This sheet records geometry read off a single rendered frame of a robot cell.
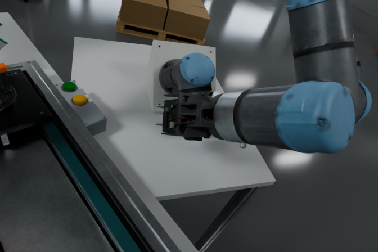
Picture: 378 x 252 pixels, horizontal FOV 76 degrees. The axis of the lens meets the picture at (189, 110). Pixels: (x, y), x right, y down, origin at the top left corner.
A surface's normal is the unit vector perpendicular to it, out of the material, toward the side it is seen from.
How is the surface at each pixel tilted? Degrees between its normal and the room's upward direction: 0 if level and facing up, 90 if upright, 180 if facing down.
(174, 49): 45
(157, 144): 0
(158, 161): 0
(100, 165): 0
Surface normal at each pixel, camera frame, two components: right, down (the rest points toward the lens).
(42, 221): 0.28, -0.72
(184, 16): 0.06, 0.67
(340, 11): 0.22, 0.01
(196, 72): 0.37, -0.15
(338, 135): 0.59, -0.03
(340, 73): -0.07, 0.05
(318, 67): -0.61, 0.12
